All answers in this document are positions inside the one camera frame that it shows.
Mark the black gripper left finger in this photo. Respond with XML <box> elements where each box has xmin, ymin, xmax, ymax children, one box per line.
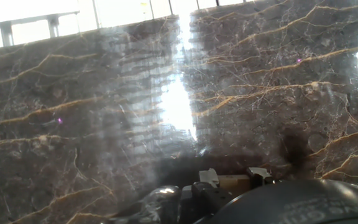
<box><xmin>178</xmin><ymin>167</ymin><xmax>234</xmax><ymax>224</ymax></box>

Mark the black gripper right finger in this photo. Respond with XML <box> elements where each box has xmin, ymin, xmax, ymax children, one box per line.
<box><xmin>246</xmin><ymin>167</ymin><xmax>275</xmax><ymax>188</ymax></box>

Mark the protruding wooden Jenga block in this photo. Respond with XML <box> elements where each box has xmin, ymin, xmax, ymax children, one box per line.
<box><xmin>218</xmin><ymin>174</ymin><xmax>252</xmax><ymax>195</ymax></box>

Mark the dark marble pattern mat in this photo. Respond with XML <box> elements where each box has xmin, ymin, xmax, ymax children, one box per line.
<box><xmin>0</xmin><ymin>0</ymin><xmax>358</xmax><ymax>224</ymax></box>

